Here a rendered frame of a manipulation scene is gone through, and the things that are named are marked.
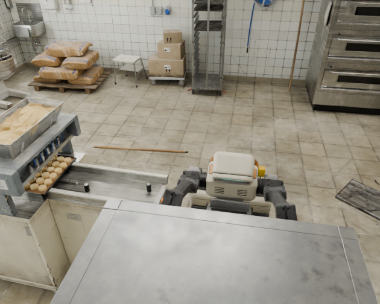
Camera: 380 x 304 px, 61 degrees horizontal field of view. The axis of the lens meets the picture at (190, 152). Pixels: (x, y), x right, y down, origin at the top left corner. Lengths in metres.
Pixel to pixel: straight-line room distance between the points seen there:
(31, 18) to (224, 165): 5.81
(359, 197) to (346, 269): 3.15
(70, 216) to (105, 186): 0.30
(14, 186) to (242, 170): 1.26
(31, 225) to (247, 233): 1.79
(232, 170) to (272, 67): 4.47
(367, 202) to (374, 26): 2.27
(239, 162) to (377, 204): 2.31
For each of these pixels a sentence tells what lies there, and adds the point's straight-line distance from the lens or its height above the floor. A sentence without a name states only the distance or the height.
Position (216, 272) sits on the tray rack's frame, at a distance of 0.56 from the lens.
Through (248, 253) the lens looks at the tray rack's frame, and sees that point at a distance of 0.59.
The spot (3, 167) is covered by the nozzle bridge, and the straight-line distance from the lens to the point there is 2.10.
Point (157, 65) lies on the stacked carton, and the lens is 5.70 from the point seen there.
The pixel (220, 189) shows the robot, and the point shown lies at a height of 1.11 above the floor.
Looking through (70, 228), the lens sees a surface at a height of 0.59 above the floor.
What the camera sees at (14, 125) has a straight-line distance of 2.24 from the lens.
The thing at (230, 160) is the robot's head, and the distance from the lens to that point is 1.66.
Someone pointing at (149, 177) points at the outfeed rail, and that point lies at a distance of 2.24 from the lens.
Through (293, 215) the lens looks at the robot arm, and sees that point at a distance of 1.33.
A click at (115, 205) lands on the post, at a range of 0.68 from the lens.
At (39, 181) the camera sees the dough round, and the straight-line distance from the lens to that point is 2.34.
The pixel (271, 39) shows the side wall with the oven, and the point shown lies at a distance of 5.85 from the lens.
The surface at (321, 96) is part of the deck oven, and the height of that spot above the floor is 0.26.
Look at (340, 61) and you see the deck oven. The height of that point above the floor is 0.78.
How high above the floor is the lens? 2.28
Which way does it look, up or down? 35 degrees down
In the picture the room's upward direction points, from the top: straight up
